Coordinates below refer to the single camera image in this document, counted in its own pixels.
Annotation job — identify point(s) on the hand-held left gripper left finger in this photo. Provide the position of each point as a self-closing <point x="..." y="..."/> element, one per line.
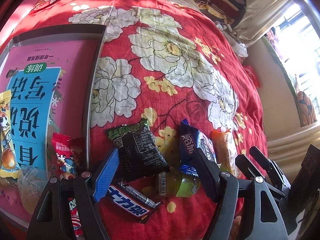
<point x="107" y="175"/>

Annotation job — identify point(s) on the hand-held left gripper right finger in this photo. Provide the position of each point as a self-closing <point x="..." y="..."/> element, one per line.
<point x="205" y="172"/>

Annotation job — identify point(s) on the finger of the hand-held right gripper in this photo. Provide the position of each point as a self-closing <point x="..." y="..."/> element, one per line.
<point x="245" y="166"/>
<point x="262" y="160"/>

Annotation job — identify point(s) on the orange corn stick packet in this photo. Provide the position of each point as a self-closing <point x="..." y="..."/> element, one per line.
<point x="225" y="147"/>

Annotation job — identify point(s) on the blue snack packet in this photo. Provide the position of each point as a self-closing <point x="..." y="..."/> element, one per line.
<point x="190" y="140"/>

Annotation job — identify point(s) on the brown chocolate bar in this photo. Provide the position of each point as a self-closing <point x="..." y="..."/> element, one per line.
<point x="135" y="205"/>

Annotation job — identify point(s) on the black and green snack packet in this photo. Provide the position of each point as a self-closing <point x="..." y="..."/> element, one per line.
<point x="140" y="150"/>

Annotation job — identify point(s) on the long red snack packet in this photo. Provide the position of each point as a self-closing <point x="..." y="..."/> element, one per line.
<point x="63" y="147"/>

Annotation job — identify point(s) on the clear candy packet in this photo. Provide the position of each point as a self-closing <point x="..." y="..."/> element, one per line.
<point x="32" y="185"/>

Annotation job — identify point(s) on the yellow cartoon snack packet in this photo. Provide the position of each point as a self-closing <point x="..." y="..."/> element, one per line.
<point x="7" y="140"/>

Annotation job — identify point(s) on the grey metal tray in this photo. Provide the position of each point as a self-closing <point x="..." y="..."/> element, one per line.
<point x="96" y="62"/>

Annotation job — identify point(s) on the brown fuzzy blanket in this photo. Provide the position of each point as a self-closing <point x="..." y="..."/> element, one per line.
<point x="237" y="226"/>

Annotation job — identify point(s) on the orange cushion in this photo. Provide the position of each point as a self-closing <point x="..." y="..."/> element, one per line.
<point x="306" y="107"/>

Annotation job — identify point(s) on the red floral blanket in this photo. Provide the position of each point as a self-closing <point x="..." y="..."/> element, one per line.
<point x="175" y="100"/>

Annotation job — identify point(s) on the red plastic bag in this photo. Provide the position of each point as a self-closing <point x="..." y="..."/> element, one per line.
<point x="253" y="76"/>

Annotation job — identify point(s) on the green windowsill cloth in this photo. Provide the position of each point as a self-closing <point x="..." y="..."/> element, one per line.
<point x="282" y="62"/>

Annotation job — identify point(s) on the white plastic bag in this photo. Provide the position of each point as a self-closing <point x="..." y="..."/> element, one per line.
<point x="240" y="47"/>

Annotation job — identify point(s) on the window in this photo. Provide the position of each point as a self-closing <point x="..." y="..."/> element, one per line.
<point x="300" y="50"/>

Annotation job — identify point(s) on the pink and blue book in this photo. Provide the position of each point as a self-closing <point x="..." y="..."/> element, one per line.
<point x="75" y="62"/>

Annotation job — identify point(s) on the clothes on windowsill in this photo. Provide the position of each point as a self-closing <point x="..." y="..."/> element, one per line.
<point x="272" y="38"/>

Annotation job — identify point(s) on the cream curtain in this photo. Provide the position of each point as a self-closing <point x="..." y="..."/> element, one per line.
<point x="267" y="15"/>

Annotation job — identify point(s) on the pile of folded clothes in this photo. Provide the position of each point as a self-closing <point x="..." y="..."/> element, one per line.
<point x="217" y="2"/>

